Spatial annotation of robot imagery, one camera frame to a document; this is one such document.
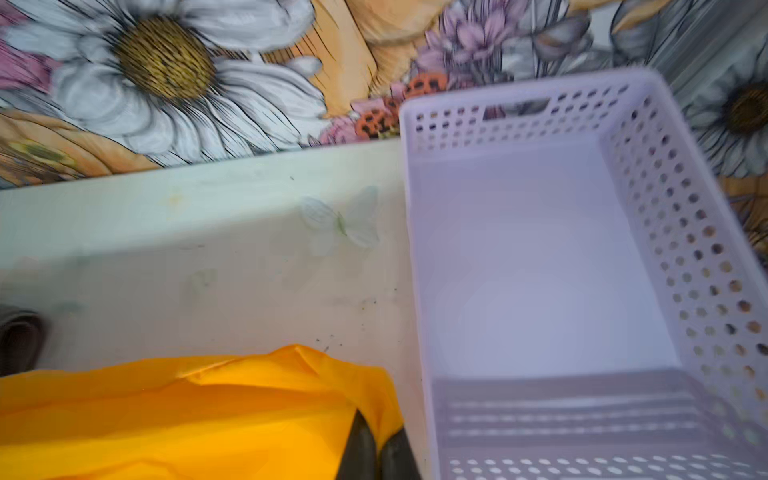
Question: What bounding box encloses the grey terry towel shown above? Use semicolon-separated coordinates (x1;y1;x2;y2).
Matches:
0;305;47;377

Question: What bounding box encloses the lilac perforated plastic basket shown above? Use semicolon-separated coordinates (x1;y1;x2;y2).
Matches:
400;68;767;479

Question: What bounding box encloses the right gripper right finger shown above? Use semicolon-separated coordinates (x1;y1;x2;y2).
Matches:
379;428;422;480

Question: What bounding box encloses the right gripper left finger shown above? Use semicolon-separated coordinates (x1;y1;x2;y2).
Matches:
335;411;378;480

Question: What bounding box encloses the orange garment with drawstring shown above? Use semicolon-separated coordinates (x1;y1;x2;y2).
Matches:
1;345;405;479

